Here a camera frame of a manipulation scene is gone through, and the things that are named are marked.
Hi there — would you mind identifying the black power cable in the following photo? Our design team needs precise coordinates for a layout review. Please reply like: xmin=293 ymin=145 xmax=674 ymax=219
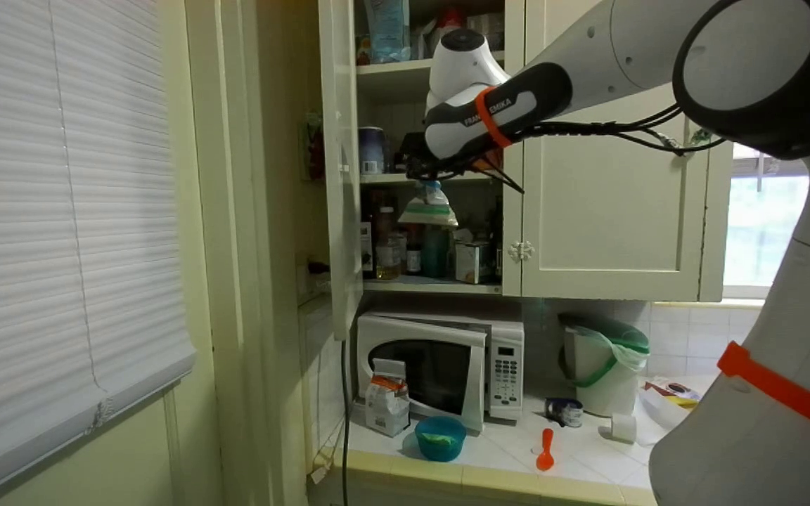
xmin=338 ymin=335 xmax=354 ymax=506

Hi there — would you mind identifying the small white orange carton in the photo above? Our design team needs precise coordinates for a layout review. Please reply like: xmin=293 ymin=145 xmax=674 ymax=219
xmin=366 ymin=359 xmax=410 ymax=434

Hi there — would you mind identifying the orange plastic spoon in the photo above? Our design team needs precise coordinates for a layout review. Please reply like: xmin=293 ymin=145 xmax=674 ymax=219
xmin=534 ymin=426 xmax=555 ymax=472

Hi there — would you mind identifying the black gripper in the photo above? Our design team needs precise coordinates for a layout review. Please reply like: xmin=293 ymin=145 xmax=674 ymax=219
xmin=399 ymin=131 xmax=461 ymax=179

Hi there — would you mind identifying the white packet with green seal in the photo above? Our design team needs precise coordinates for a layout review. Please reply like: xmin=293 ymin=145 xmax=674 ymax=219
xmin=399 ymin=179 xmax=459 ymax=228

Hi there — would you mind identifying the white bin with green liner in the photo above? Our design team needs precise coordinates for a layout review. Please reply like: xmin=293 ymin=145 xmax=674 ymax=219
xmin=562 ymin=315 xmax=650 ymax=415

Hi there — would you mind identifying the white microwave oven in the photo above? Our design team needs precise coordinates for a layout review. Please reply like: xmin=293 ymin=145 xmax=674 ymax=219
xmin=354 ymin=312 xmax=527 ymax=433

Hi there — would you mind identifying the closed upper cabinet door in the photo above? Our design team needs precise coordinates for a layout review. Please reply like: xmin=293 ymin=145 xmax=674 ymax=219
xmin=503 ymin=0 xmax=728 ymax=301

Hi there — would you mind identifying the open upper cabinet door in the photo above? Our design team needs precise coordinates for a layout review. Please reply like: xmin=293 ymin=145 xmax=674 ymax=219
xmin=318 ymin=0 xmax=363 ymax=340

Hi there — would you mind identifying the small dark glass jar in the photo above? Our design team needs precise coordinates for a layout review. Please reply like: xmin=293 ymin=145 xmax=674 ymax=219
xmin=545 ymin=395 xmax=581 ymax=426

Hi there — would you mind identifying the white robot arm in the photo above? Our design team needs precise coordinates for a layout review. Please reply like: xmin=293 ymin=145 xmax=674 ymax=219
xmin=407 ymin=0 xmax=810 ymax=506

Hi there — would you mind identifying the white window blind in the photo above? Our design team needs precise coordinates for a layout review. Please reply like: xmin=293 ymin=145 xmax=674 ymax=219
xmin=0 ymin=0 xmax=193 ymax=486

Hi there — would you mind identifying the teal plastic bowl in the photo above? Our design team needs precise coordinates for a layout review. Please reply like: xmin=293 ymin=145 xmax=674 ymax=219
xmin=413 ymin=415 xmax=466 ymax=461

